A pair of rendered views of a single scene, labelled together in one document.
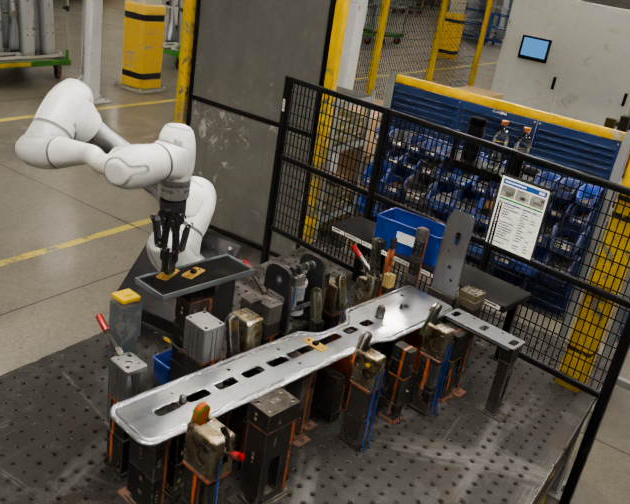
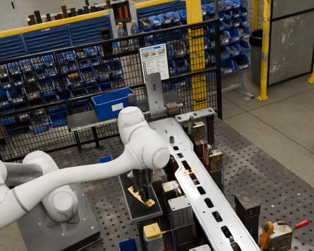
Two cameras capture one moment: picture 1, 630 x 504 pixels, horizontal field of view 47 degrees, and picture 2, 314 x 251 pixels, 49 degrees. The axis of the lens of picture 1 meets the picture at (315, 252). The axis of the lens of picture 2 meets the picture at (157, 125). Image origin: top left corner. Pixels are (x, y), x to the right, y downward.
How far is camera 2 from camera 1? 1.69 m
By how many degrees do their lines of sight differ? 45
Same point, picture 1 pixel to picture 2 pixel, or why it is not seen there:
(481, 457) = (239, 159)
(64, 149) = (37, 191)
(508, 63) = not seen: outside the picture
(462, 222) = (154, 78)
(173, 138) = (140, 118)
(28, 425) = not seen: outside the picture
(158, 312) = (71, 242)
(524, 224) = (159, 64)
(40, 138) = (3, 202)
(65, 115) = not seen: outside the picture
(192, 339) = (182, 216)
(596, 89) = not seen: outside the picture
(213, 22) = not seen: outside the picture
